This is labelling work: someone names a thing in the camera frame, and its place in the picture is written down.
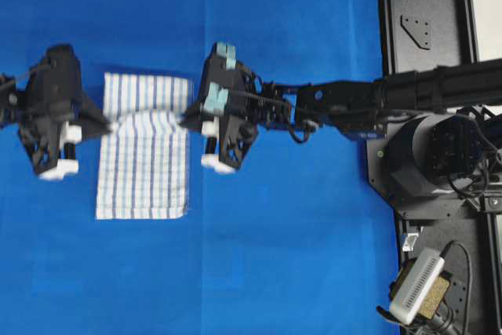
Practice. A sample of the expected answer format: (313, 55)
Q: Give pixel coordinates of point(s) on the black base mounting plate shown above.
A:
(420, 35)

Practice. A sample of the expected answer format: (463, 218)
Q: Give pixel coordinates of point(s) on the silver vented hub box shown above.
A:
(420, 288)

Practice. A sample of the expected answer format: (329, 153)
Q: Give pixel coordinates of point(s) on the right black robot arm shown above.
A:
(444, 144)

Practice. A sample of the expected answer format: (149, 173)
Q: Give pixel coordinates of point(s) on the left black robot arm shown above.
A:
(70, 137)

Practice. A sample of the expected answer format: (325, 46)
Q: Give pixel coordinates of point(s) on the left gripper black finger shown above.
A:
(91, 120)

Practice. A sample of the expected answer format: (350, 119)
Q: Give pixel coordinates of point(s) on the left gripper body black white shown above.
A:
(51, 98)

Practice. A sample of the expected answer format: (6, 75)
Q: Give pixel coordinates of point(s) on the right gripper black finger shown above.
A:
(196, 118)

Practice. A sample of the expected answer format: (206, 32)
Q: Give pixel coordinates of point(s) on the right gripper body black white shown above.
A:
(225, 110)

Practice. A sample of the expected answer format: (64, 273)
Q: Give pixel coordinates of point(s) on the blue table cloth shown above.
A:
(295, 242)

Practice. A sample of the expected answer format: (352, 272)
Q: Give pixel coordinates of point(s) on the blue white striped towel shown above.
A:
(144, 169)

